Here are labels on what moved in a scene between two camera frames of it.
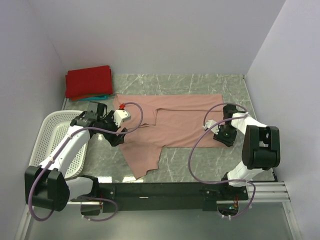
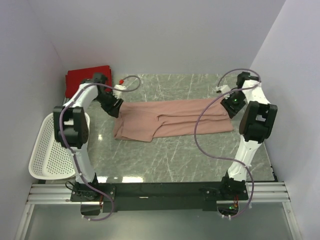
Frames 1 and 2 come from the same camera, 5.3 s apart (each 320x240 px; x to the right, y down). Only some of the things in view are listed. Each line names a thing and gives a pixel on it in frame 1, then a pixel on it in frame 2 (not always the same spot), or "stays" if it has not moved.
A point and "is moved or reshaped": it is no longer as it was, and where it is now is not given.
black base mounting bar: [157, 196] stays
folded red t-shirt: [88, 81] stays
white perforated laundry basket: [52, 127] stays
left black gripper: [114, 139] -> [112, 110]
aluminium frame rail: [259, 192] stays
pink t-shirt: [170, 120] is moved or reshaped
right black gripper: [228, 141] -> [226, 103]
